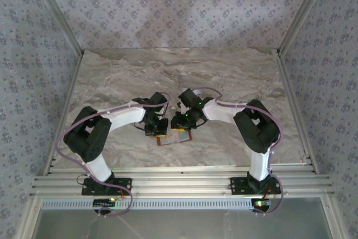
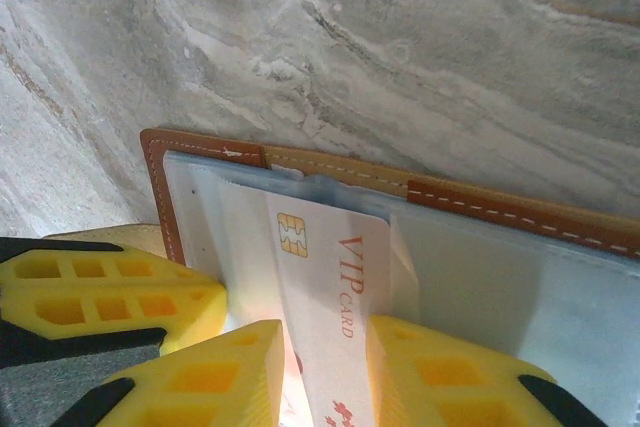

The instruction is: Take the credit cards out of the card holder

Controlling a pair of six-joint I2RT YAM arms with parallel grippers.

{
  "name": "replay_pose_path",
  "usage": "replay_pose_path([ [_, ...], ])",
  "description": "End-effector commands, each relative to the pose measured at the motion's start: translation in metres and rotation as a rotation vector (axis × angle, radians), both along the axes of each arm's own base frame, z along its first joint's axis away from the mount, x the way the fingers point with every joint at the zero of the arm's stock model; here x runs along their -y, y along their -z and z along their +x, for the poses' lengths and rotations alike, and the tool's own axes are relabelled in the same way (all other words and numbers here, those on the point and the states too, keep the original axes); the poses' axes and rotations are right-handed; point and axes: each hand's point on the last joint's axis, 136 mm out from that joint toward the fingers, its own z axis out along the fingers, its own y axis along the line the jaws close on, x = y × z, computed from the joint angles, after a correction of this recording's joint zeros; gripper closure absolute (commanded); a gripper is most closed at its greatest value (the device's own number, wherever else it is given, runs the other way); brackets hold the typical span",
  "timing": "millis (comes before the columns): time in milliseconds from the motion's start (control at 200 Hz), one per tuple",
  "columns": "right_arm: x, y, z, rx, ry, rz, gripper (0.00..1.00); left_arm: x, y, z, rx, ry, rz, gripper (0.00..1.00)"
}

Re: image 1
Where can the pale blue credit card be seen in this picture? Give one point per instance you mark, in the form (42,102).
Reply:
(197,92)

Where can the aluminium corner post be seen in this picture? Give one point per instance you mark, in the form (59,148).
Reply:
(303,12)
(59,12)

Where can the white credit card red print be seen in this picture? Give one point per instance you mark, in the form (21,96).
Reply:
(173,138)

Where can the small circuit board green LED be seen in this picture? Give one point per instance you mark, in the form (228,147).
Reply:
(104,202)
(261,203)

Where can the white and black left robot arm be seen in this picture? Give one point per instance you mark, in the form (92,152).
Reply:
(123,116)

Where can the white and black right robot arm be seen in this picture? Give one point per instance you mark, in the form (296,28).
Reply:
(221,111)

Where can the grey metal panel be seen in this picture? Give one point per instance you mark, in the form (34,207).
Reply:
(181,225)

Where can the aluminium side rail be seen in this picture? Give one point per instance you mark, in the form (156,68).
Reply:
(294,110)
(65,110)

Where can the brown leather card holder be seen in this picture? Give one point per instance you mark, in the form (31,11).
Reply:
(184,138)

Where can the aluminium front rail beam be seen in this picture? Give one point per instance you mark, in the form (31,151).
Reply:
(181,183)

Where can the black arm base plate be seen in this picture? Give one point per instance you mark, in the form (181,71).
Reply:
(123,185)
(240,185)

